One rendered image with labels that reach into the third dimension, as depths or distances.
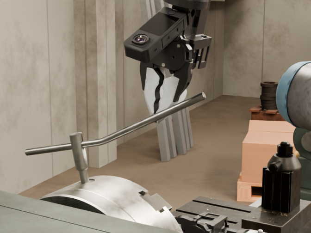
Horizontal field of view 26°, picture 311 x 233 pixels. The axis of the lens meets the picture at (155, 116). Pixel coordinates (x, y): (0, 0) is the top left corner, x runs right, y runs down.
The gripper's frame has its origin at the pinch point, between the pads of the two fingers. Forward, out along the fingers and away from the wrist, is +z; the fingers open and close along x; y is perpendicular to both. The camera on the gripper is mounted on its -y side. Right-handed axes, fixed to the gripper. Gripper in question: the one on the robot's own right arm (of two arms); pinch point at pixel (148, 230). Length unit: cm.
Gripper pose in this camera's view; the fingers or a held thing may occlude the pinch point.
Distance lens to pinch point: 135.9
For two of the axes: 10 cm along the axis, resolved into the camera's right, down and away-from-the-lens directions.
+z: -8.5, -1.1, 5.2
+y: 5.3, -1.8, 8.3
